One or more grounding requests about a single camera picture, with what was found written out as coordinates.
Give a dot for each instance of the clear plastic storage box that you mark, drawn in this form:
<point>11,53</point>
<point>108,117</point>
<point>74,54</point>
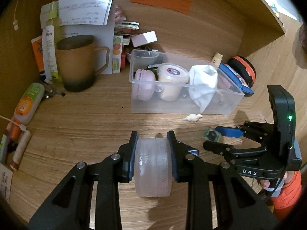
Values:
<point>182,100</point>

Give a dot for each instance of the person's right forearm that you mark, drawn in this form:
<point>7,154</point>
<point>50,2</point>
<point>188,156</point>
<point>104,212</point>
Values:
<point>287,198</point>

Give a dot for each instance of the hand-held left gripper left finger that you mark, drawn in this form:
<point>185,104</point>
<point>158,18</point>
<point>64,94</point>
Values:
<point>130,158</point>

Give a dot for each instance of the translucent powder jar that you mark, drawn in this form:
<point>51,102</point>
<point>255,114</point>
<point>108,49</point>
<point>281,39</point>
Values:
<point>153,167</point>

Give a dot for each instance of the white and red lip balm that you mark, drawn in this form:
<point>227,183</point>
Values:
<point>21,149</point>

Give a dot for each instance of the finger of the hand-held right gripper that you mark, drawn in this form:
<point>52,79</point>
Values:
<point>215,146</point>
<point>227,131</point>

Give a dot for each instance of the orange paper sheet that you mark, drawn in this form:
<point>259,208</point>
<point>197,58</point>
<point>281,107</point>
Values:
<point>160,0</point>

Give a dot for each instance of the black round case orange zipper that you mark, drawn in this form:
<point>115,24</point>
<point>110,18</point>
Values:
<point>244,68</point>

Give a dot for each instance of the white and green tube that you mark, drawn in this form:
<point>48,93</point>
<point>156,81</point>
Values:
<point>49,50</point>

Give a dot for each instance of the metal plug adapter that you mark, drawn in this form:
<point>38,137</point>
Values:
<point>51,92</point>

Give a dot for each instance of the white and pink small box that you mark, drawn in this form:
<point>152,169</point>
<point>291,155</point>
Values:
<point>144,38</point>

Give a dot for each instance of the wooden desktop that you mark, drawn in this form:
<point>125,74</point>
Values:
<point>84,124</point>

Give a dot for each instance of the brown mug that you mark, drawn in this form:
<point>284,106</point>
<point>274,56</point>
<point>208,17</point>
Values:
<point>76,62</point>

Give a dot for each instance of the fruit printed box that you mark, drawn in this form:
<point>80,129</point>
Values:
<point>117,52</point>

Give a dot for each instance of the clear plastic bowl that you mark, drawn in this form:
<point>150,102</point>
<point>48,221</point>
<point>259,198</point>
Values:
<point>146,57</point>

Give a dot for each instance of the round white jar purple label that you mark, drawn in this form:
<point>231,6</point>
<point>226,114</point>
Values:
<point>171,79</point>

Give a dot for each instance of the small green square item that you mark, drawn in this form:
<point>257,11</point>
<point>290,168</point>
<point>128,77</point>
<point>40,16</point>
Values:
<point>212,135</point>

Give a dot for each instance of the stack of flat packets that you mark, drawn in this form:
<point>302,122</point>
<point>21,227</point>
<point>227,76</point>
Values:
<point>126,25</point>

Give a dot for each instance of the orange and green squeeze bottle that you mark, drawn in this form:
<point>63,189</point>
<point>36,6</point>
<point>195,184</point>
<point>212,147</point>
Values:
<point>27,103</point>

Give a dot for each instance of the orange tube box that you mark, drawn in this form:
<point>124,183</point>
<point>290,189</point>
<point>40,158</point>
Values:
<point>38,55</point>

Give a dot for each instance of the pink round jar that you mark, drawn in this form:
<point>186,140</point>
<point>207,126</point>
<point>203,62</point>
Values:
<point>144,83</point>

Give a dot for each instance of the white paper sheet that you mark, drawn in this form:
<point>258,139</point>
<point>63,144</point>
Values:
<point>84,9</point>

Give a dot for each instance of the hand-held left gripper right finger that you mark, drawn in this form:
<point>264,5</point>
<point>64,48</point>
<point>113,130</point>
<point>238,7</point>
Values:
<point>173,158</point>

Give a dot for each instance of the person's right hand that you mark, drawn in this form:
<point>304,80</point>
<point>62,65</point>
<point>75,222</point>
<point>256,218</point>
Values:
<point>289,177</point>

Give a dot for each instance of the white printed card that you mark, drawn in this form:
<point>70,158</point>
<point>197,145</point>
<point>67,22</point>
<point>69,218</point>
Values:
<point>5,182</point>

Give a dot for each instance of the crumpled white tissue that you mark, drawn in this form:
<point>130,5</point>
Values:
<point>192,117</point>

